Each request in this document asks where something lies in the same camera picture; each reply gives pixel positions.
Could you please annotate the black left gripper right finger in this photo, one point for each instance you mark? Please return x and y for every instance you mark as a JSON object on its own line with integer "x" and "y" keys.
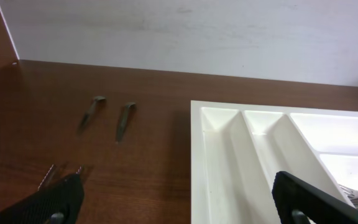
{"x": 297, "y": 201}

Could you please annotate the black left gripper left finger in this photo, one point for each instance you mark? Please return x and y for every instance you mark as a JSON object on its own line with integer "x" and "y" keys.
{"x": 59, "y": 202}

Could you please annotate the white plastic cutlery tray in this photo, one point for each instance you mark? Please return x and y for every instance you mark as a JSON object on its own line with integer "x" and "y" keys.
{"x": 236, "y": 151}

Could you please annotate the left small metal spoon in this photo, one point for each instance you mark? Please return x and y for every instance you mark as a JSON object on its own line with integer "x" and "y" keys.
{"x": 88, "y": 114}

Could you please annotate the small metal spoon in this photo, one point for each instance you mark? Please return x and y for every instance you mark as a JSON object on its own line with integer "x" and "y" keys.
{"x": 88, "y": 114}
{"x": 123, "y": 121}

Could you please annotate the right small metal spoon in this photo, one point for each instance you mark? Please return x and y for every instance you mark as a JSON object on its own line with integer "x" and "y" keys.
{"x": 123, "y": 121}

